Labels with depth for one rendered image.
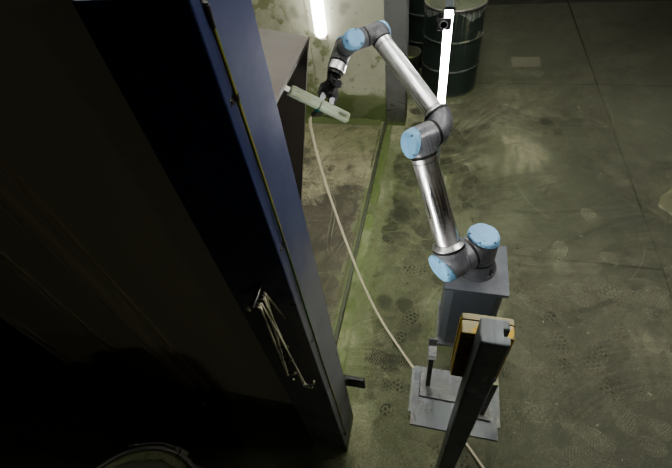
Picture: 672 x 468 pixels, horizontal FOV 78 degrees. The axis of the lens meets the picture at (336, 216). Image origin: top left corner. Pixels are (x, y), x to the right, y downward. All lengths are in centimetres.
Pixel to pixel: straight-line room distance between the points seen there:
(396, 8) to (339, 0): 46
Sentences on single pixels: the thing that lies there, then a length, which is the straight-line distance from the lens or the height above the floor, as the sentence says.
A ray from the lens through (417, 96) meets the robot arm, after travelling 190.
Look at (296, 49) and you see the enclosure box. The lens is 196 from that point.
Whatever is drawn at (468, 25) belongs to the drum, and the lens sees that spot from 425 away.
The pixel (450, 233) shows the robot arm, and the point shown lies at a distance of 192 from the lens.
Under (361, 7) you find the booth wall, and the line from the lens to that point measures 370.
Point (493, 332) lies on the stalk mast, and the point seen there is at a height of 164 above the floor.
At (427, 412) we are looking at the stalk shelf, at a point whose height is 79.
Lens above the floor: 247
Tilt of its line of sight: 47 degrees down
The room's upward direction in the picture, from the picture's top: 9 degrees counter-clockwise
